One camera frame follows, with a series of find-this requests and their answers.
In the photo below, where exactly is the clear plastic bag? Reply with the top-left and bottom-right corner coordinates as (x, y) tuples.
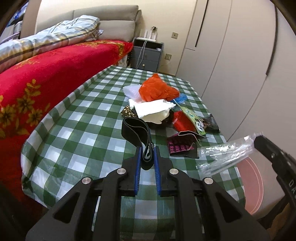
(196, 133), (263, 178)

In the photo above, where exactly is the black elastic band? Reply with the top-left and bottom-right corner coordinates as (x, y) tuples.
(121, 117), (154, 170)

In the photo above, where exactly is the red plastic bag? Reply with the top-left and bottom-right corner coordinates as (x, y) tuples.
(172, 111), (196, 132)

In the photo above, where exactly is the green snack wrapper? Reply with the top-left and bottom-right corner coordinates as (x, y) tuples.
(180, 106), (206, 137)

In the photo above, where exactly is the white torn paper packaging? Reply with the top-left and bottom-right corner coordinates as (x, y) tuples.
(128, 99), (176, 124)

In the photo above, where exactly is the blue plastic bag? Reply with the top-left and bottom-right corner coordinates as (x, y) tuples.
(171, 93), (188, 104)

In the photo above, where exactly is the orange plastic bag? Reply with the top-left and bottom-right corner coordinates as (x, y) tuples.
(138, 73), (180, 102)

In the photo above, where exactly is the pink plastic bin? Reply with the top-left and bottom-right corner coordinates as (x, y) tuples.
(237, 157), (264, 215)

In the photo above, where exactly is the black magenta patterned fabric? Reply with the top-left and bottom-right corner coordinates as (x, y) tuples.
(167, 131), (201, 159)

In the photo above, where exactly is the green checkered tablecloth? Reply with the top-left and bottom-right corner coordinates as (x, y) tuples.
(21, 65), (246, 241)

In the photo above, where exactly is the dark patterned wrapper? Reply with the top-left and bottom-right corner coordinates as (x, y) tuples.
(202, 114), (220, 133)

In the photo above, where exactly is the dark floral fabric scrap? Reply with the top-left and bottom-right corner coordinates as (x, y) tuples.
(121, 105), (138, 118)

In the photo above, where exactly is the white knitted cloth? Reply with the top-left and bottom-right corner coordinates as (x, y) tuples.
(122, 84), (142, 102)

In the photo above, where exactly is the beige wardrobe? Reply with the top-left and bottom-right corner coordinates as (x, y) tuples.
(177, 1), (295, 156)

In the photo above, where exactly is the grey nightstand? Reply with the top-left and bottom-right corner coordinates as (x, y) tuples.
(130, 38), (164, 72)

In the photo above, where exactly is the red floral blanket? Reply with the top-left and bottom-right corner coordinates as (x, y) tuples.
(1, 40), (133, 202)

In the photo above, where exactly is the white wifi router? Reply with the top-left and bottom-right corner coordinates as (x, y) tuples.
(137, 29), (157, 42)

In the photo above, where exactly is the beige padded headboard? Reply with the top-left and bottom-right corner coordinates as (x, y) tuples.
(36, 5), (142, 42)

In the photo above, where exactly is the plaid blue quilt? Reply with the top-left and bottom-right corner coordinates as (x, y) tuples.
(1, 15), (100, 72)

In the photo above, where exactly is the shelf with storage boxes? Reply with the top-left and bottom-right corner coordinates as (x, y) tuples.
(1, 1), (29, 44)

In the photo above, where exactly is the white charging cable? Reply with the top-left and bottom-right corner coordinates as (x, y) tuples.
(136, 39), (149, 70)

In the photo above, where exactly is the lower wall socket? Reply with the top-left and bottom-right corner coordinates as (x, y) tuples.
(165, 54), (172, 61)

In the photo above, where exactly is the upper wall switch plate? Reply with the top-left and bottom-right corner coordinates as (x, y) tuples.
(171, 32), (178, 39)

